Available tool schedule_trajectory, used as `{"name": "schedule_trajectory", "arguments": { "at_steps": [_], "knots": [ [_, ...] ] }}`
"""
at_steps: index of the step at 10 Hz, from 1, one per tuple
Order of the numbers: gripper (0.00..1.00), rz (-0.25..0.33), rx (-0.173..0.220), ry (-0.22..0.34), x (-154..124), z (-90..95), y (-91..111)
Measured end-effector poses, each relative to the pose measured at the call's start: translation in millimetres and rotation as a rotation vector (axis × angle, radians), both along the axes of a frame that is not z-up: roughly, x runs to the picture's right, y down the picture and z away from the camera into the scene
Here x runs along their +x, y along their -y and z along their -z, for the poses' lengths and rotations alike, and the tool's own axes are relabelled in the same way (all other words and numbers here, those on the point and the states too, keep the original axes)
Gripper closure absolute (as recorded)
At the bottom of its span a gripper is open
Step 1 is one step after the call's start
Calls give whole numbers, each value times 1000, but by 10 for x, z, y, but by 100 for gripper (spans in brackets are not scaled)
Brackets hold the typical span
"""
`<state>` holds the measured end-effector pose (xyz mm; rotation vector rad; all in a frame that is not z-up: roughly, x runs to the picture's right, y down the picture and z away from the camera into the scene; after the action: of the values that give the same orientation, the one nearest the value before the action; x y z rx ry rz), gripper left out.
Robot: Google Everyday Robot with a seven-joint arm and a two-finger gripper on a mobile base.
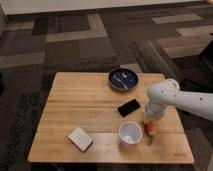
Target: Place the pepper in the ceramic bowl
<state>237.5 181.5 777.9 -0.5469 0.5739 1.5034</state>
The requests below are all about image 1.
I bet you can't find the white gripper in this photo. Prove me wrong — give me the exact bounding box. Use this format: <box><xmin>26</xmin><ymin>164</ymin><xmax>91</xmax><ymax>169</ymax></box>
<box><xmin>142</xmin><ymin>104</ymin><xmax>165</xmax><ymax>131</ymax></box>

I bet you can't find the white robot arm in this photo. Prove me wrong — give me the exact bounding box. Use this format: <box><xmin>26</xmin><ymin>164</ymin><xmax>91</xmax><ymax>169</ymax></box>
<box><xmin>144</xmin><ymin>79</ymin><xmax>213</xmax><ymax>125</ymax></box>

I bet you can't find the dark blue ceramic bowl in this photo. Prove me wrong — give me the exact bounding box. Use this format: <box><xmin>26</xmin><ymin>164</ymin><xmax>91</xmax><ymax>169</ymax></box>
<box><xmin>108</xmin><ymin>68</ymin><xmax>139</xmax><ymax>91</ymax></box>

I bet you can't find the black smartphone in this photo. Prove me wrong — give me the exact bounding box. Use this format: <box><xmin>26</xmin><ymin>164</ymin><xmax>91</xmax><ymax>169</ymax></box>
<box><xmin>118</xmin><ymin>99</ymin><xmax>140</xmax><ymax>117</ymax></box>

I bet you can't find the wooden table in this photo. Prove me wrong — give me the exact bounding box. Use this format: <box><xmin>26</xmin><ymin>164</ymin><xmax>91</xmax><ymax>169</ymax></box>
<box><xmin>28</xmin><ymin>72</ymin><xmax>194</xmax><ymax>164</ymax></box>

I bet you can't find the white rectangular box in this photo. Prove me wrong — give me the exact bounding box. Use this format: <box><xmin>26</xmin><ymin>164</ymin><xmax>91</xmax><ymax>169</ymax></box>
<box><xmin>68</xmin><ymin>127</ymin><xmax>93</xmax><ymax>152</ymax></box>

